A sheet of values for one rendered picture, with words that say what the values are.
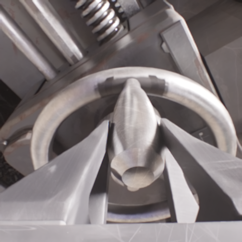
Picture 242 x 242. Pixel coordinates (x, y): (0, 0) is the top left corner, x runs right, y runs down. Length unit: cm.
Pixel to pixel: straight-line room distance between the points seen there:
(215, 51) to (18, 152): 27
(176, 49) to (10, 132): 23
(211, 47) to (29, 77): 34
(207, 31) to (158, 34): 8
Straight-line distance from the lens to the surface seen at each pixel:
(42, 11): 33
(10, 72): 48
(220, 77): 27
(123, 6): 38
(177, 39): 23
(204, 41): 28
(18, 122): 31
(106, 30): 31
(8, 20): 36
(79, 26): 41
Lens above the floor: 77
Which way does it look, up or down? 19 degrees down
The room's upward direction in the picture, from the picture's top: 62 degrees clockwise
